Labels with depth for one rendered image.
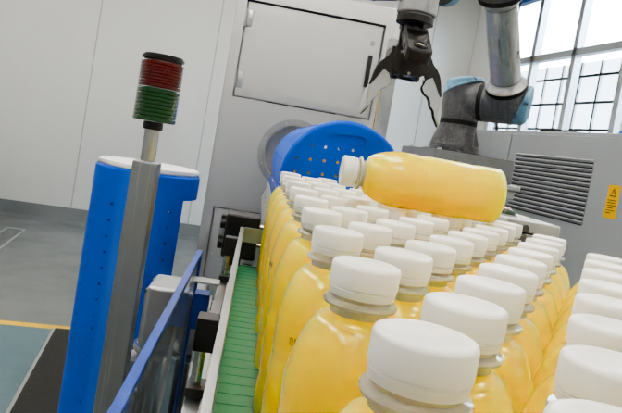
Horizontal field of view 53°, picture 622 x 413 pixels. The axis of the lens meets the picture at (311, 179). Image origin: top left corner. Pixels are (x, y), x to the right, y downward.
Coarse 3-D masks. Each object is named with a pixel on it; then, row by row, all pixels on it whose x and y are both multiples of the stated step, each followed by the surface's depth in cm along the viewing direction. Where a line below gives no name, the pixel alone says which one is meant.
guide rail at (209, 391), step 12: (240, 240) 110; (228, 288) 75; (228, 300) 70; (228, 312) 65; (216, 336) 57; (216, 348) 54; (216, 360) 51; (216, 372) 48; (216, 384) 46; (204, 396) 44; (204, 408) 42
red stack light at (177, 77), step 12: (144, 60) 92; (156, 60) 91; (144, 72) 91; (156, 72) 91; (168, 72) 92; (180, 72) 93; (144, 84) 91; (156, 84) 91; (168, 84) 92; (180, 84) 94
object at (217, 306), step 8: (224, 288) 108; (216, 296) 102; (224, 296) 102; (216, 304) 98; (216, 312) 93; (208, 360) 73; (208, 368) 70; (216, 392) 112; (184, 400) 62; (192, 400) 62; (200, 400) 99; (184, 408) 60; (192, 408) 60
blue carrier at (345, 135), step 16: (304, 128) 182; (320, 128) 140; (336, 128) 141; (352, 128) 141; (368, 128) 142; (288, 144) 157; (304, 144) 140; (320, 144) 141; (336, 144) 141; (352, 144) 142; (368, 144) 142; (384, 144) 142; (272, 160) 223; (288, 160) 140; (304, 160) 141; (320, 160) 141; (336, 160) 141; (304, 176) 141; (320, 176) 141
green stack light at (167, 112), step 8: (144, 88) 91; (152, 88) 91; (136, 96) 92; (144, 96) 91; (152, 96) 91; (160, 96) 91; (168, 96) 92; (176, 96) 93; (136, 104) 92; (144, 104) 91; (152, 104) 91; (160, 104) 91; (168, 104) 92; (176, 104) 94; (136, 112) 92; (144, 112) 91; (152, 112) 91; (160, 112) 92; (168, 112) 92; (176, 112) 94; (152, 120) 91; (160, 120) 92; (168, 120) 93
